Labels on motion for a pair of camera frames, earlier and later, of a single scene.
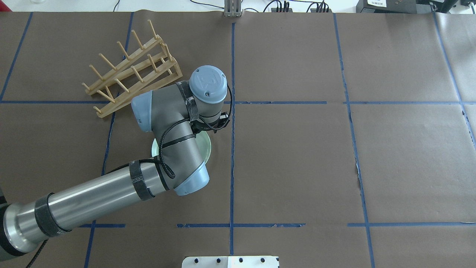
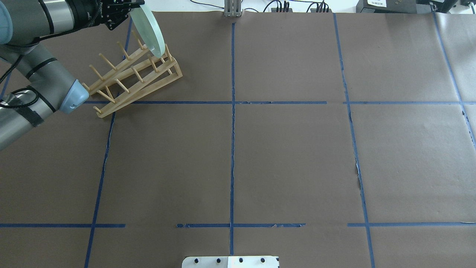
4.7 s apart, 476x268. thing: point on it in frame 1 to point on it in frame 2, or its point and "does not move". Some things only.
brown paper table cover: (351, 142) does not move
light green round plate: (204, 142) to (149, 27)
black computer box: (386, 6) does not move
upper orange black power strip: (281, 10) does not move
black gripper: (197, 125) to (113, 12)
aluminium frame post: (232, 8) does not move
